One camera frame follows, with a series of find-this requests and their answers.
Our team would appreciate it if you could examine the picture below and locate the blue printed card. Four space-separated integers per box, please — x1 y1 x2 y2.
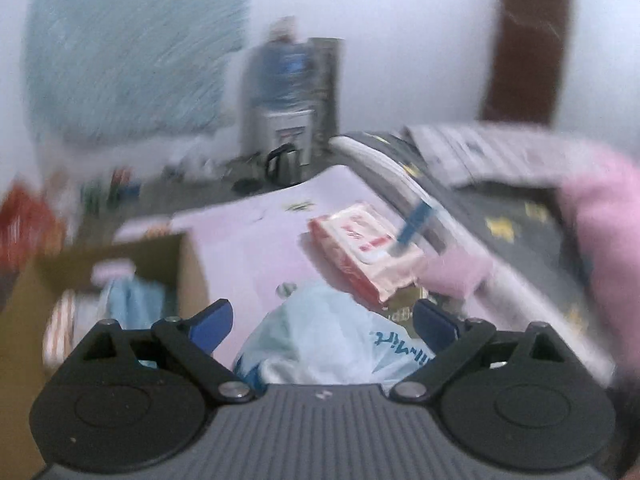
395 200 436 251

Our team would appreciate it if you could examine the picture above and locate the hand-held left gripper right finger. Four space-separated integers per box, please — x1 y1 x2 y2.
392 299 563 403

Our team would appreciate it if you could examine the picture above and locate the grey blanket with yellow print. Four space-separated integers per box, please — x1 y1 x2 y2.
340 130 601 311

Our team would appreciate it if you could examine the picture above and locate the pink red tissue packet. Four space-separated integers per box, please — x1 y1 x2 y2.
307 202 426 306

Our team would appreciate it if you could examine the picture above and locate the brown cardboard box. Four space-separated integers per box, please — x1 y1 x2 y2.
0 232 211 480

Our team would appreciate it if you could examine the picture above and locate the brown wooden door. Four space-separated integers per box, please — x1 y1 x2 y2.
480 0 573 126

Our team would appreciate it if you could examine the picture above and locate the white water dispenser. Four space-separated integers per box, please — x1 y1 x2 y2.
242 107 318 181

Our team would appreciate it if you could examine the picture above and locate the white packet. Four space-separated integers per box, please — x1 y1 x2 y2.
42 292 103 366

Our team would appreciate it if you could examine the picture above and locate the large blue water jug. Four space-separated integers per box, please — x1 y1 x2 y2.
247 42 316 111

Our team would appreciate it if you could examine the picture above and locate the black electric kettle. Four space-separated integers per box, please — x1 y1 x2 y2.
263 142 303 186

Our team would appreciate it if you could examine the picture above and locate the patterned framed board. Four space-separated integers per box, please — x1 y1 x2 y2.
307 37 346 166

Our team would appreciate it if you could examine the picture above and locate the white plastic bag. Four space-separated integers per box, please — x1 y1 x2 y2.
232 282 438 393

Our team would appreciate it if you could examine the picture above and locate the pink blanket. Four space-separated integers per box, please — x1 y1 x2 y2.
557 142 640 376

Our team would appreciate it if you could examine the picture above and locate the golden packet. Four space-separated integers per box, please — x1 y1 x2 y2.
385 287 426 336

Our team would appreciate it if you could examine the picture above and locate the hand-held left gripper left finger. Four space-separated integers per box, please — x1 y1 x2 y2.
82 299 253 403

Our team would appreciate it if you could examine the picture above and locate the checkered paper sheet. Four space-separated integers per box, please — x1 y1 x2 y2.
405 124 591 188

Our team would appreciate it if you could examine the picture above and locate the blue patterned wall cloth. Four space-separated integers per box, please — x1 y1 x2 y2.
25 0 251 143

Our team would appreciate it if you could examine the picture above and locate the light blue quilted towel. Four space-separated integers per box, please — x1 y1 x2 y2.
102 277 168 368

